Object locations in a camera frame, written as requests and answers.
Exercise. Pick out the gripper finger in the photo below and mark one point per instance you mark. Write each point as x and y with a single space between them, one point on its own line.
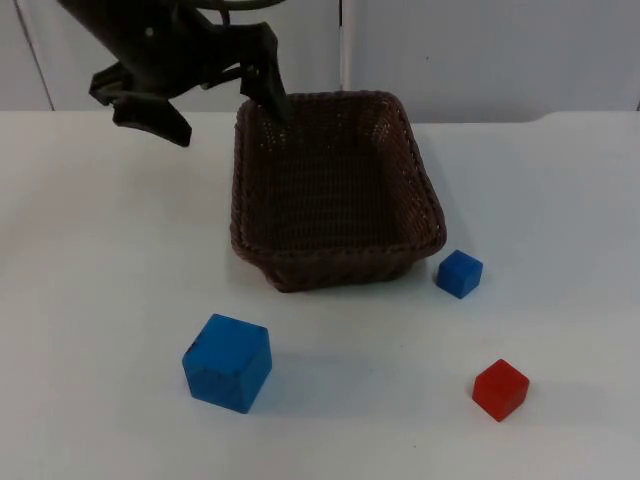
155 120
267 90

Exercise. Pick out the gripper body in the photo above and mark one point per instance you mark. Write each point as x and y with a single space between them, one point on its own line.
190 60

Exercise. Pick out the dark brown wicker basket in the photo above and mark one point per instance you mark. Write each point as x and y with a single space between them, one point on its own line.
325 200

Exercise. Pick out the large blue cube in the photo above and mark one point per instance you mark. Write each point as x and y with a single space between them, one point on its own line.
227 365

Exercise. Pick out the small blue cube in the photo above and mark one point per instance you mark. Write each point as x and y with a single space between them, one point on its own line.
457 275

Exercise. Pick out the small red cube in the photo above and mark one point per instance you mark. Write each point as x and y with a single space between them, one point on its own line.
500 390

